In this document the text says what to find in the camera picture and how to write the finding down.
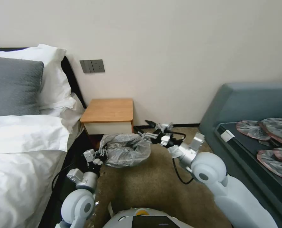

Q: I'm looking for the grey textured pillow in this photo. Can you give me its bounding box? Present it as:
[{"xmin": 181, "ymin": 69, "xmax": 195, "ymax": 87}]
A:
[{"xmin": 0, "ymin": 55, "xmax": 45, "ymax": 117}]

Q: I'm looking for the white robot front shell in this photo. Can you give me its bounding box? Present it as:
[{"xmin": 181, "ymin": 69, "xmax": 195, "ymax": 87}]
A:
[{"xmin": 100, "ymin": 206, "xmax": 180, "ymax": 228}]

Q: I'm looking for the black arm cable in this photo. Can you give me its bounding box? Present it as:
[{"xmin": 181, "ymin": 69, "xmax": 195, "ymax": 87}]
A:
[
  {"xmin": 51, "ymin": 163, "xmax": 73, "ymax": 192},
  {"xmin": 171, "ymin": 131, "xmax": 196, "ymax": 185}
]

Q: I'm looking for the flat white pillow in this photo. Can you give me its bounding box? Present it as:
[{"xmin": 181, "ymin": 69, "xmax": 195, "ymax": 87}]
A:
[{"xmin": 38, "ymin": 92, "xmax": 85, "ymax": 135}]

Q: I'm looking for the grey wall switch panel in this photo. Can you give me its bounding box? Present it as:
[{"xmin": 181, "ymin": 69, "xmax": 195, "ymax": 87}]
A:
[{"xmin": 79, "ymin": 59, "xmax": 106, "ymax": 74}]

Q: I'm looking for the wooden nightstand with white drawer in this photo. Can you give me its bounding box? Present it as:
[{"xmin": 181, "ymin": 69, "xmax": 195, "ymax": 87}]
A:
[{"xmin": 80, "ymin": 98, "xmax": 134, "ymax": 136}]

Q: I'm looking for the black bed headboard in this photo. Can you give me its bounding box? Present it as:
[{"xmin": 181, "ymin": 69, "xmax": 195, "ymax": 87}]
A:
[{"xmin": 0, "ymin": 47, "xmax": 87, "ymax": 115}]

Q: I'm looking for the teal upholstered sofa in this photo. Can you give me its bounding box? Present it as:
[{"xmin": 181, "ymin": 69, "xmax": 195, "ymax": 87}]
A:
[{"xmin": 198, "ymin": 82, "xmax": 282, "ymax": 228}]

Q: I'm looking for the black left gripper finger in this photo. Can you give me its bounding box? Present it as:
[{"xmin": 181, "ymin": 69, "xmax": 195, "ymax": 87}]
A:
[
  {"xmin": 95, "ymin": 147, "xmax": 108, "ymax": 158},
  {"xmin": 94, "ymin": 156, "xmax": 107, "ymax": 166}
]

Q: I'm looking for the white duvet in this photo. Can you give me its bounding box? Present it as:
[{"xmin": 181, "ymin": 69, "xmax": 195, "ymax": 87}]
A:
[{"xmin": 0, "ymin": 115, "xmax": 72, "ymax": 228}]

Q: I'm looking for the folded grey garbage bag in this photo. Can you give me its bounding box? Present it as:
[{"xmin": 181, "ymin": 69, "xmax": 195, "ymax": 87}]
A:
[
  {"xmin": 259, "ymin": 116, "xmax": 282, "ymax": 150},
  {"xmin": 256, "ymin": 148, "xmax": 282, "ymax": 184},
  {"xmin": 235, "ymin": 120, "xmax": 272, "ymax": 141}
]

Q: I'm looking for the black wall baseboard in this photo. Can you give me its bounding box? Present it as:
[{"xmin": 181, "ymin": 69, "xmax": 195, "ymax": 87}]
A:
[{"xmin": 133, "ymin": 123, "xmax": 201, "ymax": 129}]

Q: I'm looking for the grey translucent garbage bag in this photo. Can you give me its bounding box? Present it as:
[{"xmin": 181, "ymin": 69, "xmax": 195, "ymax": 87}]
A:
[{"xmin": 99, "ymin": 133, "xmax": 152, "ymax": 169}]

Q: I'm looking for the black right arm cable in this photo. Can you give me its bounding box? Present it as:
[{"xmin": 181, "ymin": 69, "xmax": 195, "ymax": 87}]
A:
[{"xmin": 171, "ymin": 131, "xmax": 196, "ymax": 185}]

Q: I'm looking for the small white tag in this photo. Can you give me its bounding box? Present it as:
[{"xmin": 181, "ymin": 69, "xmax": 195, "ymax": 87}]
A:
[{"xmin": 220, "ymin": 130, "xmax": 235, "ymax": 143}]

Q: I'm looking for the large white pillow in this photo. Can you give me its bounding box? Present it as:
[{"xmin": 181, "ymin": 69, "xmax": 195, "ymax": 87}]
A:
[{"xmin": 0, "ymin": 43, "xmax": 73, "ymax": 108}]

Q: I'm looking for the black bed frame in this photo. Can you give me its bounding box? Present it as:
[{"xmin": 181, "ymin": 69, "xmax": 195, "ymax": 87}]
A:
[{"xmin": 45, "ymin": 129, "xmax": 103, "ymax": 228}]

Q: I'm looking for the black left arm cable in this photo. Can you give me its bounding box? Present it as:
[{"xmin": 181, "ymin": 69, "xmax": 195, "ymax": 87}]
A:
[{"xmin": 51, "ymin": 163, "xmax": 73, "ymax": 192}]

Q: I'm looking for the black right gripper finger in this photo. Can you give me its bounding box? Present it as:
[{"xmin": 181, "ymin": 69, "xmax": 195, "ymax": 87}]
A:
[
  {"xmin": 136, "ymin": 132, "xmax": 160, "ymax": 144},
  {"xmin": 145, "ymin": 120, "xmax": 174, "ymax": 133}
]

